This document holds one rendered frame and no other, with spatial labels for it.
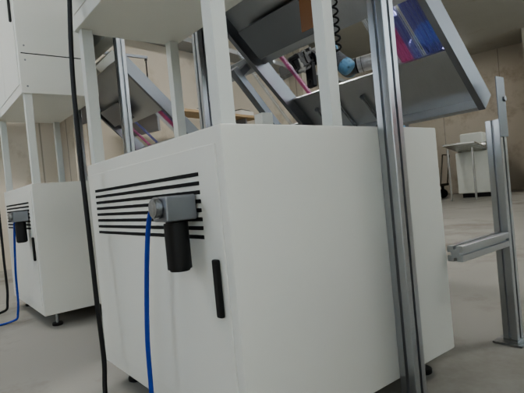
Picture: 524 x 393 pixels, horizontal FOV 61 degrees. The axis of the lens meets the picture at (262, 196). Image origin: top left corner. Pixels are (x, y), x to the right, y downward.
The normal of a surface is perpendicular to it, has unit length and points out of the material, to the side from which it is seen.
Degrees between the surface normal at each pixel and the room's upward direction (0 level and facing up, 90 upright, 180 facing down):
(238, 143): 90
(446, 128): 90
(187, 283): 90
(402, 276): 90
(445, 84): 136
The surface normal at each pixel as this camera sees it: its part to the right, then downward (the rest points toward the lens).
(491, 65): -0.63, 0.07
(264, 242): 0.61, -0.04
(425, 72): -0.48, 0.77
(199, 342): -0.78, 0.08
